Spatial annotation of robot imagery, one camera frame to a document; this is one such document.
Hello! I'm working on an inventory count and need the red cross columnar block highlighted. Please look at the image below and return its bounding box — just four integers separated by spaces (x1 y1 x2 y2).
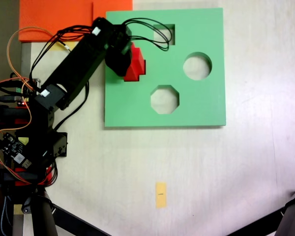
123 41 147 83

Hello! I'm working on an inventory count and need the orange mat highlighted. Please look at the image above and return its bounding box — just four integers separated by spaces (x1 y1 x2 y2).
18 0 134 43

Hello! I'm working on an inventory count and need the green shape sorter board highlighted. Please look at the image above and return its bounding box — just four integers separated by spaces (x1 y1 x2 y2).
104 7 227 128

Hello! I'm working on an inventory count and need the small driver circuit board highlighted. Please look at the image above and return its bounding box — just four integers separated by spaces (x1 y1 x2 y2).
14 78 42 104

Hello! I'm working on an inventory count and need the black red table clamp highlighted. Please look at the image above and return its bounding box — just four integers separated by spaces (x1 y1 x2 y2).
0 169 54 189
0 104 32 125

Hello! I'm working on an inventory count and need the black circuit board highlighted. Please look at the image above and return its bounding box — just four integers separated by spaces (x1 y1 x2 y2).
0 132 33 170

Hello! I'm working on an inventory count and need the yellow tape strip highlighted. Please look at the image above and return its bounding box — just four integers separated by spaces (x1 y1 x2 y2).
155 182 168 209

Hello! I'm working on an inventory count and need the black tripod leg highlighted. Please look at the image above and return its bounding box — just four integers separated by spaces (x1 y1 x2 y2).
21 188 59 236
276 185 295 236

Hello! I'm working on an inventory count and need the black gripper wire bundle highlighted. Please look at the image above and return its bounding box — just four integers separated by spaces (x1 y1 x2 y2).
123 18 176 52

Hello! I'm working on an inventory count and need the black arm wire bundle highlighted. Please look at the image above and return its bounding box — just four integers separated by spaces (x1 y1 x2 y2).
29 25 95 88

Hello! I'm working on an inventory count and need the black motor cable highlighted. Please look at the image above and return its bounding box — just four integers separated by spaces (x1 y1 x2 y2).
53 81 89 131

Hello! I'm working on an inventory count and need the thin orange wire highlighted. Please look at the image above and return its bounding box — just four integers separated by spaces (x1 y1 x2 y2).
0 26 55 135

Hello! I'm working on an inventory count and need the black usb cable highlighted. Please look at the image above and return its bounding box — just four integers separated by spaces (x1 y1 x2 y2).
0 95 23 103

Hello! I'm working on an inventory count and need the blue braided cable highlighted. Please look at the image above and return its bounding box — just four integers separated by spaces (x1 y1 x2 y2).
0 195 13 229

